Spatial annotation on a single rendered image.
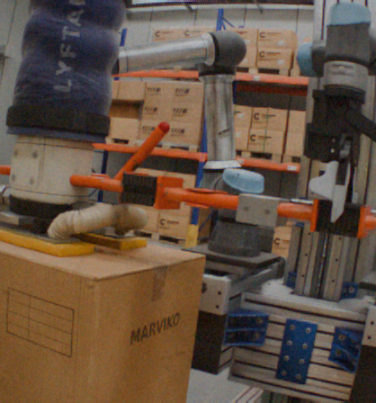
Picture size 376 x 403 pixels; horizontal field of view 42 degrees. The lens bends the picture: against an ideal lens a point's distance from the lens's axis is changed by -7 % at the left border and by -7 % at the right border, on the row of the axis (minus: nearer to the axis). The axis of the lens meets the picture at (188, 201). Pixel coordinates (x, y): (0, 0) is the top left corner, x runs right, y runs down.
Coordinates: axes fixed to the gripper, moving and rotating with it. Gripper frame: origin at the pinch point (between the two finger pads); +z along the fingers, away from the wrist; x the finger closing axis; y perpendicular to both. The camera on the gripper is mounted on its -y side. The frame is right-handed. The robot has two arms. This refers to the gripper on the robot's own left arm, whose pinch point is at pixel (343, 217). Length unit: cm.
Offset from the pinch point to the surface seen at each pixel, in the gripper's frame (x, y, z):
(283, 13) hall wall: -838, 292, -356
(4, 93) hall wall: -745, 924, -156
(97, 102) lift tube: 1, 49, -15
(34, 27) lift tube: 11, 62, -29
